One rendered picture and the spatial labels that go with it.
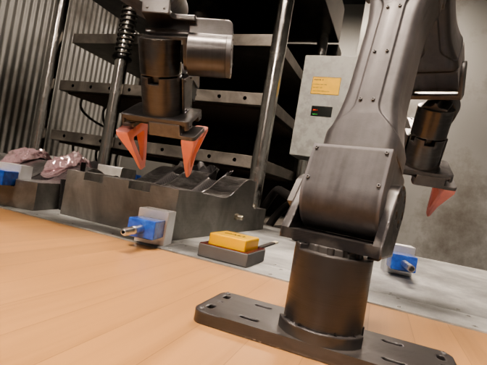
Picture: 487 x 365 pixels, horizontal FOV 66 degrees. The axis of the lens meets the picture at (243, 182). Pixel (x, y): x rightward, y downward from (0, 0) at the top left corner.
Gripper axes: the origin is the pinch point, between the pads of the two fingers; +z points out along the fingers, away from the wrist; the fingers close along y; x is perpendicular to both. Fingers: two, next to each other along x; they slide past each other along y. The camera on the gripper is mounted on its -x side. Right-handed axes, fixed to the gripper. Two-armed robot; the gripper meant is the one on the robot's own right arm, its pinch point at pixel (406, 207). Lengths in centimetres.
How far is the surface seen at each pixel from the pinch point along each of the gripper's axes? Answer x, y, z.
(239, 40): -94, 59, -14
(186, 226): 13.8, 38.9, 3.7
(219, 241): 23.6, 29.5, -2.2
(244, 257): 25.8, 25.0, -2.1
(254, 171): -55, 41, 26
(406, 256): 8.4, -0.3, 5.0
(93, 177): 9, 61, 0
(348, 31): -330, 16, 5
